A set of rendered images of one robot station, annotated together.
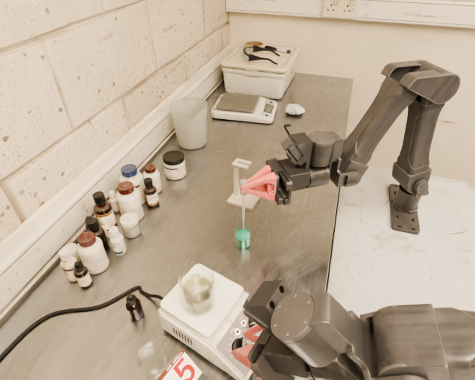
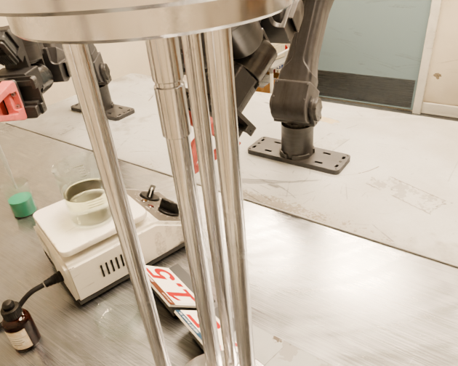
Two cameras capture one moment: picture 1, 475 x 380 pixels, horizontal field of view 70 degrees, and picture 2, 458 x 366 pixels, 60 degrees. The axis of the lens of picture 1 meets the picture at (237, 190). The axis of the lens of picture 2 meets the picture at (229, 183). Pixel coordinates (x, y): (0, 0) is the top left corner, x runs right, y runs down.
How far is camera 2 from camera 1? 49 cm
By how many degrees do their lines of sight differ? 56
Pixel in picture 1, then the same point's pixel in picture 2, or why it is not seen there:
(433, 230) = (138, 105)
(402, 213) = (108, 110)
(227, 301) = not seen: hidden behind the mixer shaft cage
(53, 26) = not seen: outside the picture
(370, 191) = (65, 119)
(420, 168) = (94, 52)
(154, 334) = (81, 317)
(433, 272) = not seen: hidden behind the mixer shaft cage
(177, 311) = (91, 235)
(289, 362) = (242, 75)
